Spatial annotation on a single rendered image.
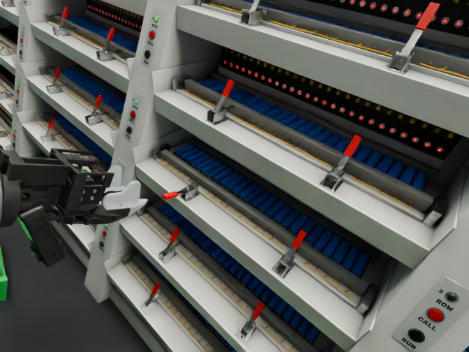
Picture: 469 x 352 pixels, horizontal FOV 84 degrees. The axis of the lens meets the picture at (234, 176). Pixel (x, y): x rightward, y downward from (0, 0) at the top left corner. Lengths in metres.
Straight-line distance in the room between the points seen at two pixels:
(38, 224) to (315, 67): 0.45
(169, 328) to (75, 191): 0.56
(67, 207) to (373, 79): 0.45
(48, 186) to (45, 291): 0.72
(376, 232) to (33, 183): 0.46
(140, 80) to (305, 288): 0.59
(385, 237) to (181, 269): 0.47
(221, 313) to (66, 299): 0.57
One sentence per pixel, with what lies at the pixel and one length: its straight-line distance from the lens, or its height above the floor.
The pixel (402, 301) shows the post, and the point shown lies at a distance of 0.48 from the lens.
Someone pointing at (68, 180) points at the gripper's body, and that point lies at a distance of 0.39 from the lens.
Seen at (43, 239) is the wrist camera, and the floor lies 0.54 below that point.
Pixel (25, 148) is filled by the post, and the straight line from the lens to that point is 1.42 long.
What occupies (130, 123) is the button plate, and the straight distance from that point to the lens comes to 0.73.
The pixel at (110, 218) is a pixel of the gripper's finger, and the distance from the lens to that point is 0.43.
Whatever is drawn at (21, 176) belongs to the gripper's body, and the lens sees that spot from 0.37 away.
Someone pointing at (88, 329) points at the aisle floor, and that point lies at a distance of 1.01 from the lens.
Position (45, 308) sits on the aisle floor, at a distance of 1.05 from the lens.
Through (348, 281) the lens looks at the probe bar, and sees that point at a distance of 0.55.
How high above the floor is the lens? 0.83
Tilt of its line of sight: 20 degrees down
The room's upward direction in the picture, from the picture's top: 23 degrees clockwise
